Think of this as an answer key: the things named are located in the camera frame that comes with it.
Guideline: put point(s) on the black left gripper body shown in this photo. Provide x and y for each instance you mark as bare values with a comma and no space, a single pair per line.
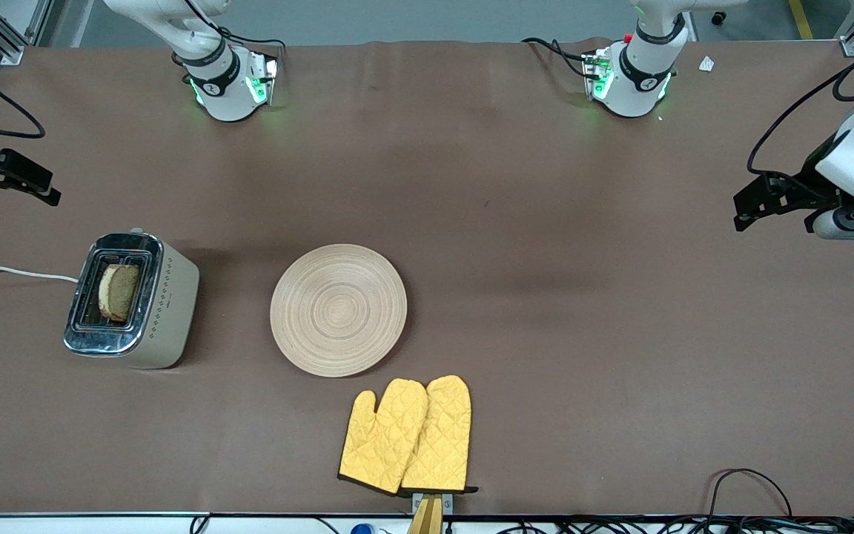
802,185

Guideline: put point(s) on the brown toast slice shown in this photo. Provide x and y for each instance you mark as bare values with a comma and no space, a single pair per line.
119,293

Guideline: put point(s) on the round wooden plate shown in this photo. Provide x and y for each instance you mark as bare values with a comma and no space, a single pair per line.
338,311

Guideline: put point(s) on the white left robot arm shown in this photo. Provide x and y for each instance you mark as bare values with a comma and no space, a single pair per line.
642,74

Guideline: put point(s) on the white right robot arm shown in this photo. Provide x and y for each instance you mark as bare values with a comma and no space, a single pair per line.
212,89

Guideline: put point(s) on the small white paper scrap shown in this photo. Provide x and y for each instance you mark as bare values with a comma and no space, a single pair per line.
706,64

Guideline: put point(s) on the beige chrome toaster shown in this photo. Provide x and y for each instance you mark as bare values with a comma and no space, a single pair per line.
167,311

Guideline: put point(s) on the black caster wheel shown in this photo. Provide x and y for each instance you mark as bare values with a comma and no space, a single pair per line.
718,16

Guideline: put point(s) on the brown table cover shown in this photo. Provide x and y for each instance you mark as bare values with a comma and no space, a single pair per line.
471,185

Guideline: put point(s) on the yellow quilted oven mitt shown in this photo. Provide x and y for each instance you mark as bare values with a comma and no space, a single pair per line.
442,437
382,437

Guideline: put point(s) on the small blue object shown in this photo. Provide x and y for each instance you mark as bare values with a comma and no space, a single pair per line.
361,529

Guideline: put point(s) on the small metal bracket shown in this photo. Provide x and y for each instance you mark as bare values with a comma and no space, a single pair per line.
448,503

